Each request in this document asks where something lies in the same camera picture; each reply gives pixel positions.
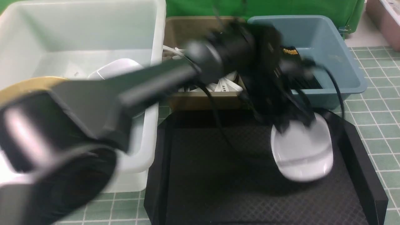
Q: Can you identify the white square sauce dish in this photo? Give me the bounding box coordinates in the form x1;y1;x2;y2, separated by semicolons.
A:
270;113;334;183

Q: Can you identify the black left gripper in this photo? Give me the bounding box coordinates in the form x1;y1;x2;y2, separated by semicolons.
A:
241;57;315;133

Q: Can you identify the yellow noodle bowl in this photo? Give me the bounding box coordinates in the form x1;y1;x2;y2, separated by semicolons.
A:
0;77;68;106

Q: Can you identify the top white stacked dish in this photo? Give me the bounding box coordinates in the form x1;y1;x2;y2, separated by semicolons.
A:
87;58;144;80

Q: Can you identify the pile of white spoons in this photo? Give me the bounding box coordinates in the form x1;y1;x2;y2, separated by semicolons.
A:
163;45;243;92

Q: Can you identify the large translucent white tub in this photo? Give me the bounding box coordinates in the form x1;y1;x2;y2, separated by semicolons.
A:
1;0;166;192

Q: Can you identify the bundle of black chopsticks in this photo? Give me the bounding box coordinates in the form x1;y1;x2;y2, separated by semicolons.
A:
279;46;322;90

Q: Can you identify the green backdrop cloth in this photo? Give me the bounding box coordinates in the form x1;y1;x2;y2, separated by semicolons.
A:
166;0;365;34

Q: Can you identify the pink bin with paper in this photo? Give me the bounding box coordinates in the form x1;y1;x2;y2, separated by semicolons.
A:
366;0;400;52

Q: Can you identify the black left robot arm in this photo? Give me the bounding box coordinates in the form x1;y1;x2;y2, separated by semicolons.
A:
1;21;315;225

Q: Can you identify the blue plastic bin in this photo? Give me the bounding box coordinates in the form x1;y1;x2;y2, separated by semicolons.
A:
248;15;368;100

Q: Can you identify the black serving tray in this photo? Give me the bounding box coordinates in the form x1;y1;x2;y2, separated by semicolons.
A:
144;109;388;225

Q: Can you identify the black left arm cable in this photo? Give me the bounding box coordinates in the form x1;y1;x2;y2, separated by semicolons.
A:
187;59;346;150

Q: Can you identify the brown plastic bin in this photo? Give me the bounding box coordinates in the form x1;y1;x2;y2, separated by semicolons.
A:
164;16;242;111

